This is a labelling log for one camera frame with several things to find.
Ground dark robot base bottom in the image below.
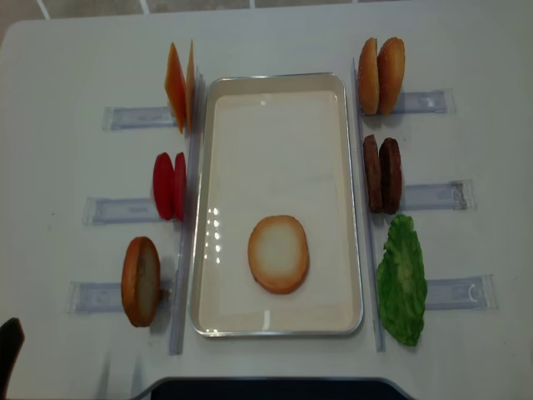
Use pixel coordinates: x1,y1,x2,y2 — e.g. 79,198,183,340
137,377,413,399

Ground bread slice on tray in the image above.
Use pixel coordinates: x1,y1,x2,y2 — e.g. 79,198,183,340
247,215,310,294

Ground right red tomato slice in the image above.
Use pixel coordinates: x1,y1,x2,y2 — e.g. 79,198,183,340
173,152,187,221

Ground red tomato slice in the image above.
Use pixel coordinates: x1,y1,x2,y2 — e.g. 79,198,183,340
152,152,174,220
173,152,187,221

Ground left red tomato slice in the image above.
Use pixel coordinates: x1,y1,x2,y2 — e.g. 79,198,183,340
152,152,174,220

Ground left brown meat patty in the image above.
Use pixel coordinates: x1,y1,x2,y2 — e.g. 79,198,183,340
363,135,383,213

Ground brown meat patty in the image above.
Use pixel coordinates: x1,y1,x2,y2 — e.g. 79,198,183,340
379,137,402,215
363,135,383,213

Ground right brown meat patty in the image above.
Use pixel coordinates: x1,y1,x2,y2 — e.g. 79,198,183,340
379,137,402,215

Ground right orange cheese slice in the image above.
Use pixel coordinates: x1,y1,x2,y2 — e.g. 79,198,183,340
185,41,196,133

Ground orange cheese slice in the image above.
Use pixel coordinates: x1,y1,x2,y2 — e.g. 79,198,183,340
164,42,187,133
185,41,196,133

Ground upright bread slice left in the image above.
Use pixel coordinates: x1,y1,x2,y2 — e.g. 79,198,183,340
121,237,161,328

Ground left orange cheese slice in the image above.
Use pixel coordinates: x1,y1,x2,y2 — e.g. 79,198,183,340
164,42,187,133

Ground green lettuce leaf in rack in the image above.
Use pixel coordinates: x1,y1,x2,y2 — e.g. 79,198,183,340
377,214,427,347

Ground white metal tray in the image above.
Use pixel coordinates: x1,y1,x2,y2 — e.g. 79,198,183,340
190,72,364,338

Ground left bun half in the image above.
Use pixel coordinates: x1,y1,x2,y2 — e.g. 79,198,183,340
357,37,380,115

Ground bun half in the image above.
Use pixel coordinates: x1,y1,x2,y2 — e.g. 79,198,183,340
377,37,406,115
357,37,380,115

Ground right bun half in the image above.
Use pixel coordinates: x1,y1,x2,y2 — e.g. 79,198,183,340
377,37,406,115

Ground black object at left edge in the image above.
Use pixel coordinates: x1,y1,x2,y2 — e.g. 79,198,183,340
0,317,25,399

